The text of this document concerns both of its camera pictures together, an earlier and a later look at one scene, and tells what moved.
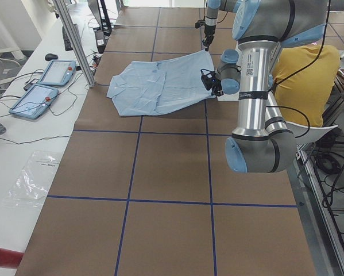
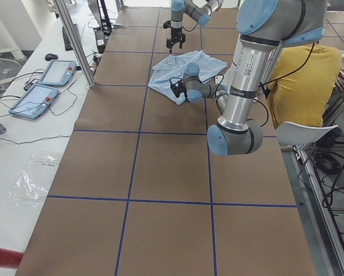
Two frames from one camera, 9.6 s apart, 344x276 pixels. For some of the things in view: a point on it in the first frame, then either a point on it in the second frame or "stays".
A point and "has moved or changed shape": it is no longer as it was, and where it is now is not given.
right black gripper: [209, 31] to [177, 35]
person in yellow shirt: [303, 76] stays
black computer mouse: [50, 56] stays
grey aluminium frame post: [65, 16] stays
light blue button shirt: [152, 87] has moved or changed shape
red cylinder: [0, 257] stays
